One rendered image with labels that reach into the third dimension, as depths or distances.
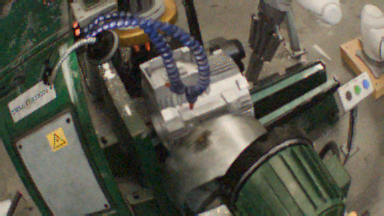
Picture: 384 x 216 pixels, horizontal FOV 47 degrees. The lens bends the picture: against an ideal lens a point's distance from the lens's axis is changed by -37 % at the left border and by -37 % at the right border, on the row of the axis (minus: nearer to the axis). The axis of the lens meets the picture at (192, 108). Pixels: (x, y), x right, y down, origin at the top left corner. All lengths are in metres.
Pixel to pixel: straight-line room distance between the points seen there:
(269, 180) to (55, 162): 0.53
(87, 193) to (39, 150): 0.21
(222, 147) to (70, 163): 0.33
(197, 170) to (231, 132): 0.10
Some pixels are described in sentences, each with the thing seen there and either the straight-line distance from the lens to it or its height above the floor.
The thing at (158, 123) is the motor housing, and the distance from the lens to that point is 1.61.
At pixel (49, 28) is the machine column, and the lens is 1.06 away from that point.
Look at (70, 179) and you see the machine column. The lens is 1.30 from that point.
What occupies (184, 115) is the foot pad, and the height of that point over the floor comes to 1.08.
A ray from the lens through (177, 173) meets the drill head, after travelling 1.26.
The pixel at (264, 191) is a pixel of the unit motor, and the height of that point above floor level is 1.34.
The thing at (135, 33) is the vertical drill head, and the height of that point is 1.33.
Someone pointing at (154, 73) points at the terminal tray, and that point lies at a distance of 1.50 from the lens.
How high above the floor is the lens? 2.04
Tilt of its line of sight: 41 degrees down
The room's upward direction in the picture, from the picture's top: 12 degrees counter-clockwise
